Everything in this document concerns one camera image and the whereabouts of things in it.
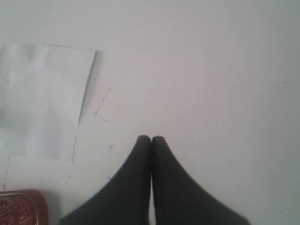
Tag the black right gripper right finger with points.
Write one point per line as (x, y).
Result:
(178, 199)

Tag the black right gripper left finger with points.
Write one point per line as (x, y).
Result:
(125, 199)

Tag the red ink pad tin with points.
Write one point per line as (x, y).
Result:
(23, 207)

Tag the white paper sheet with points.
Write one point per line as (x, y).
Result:
(42, 89)

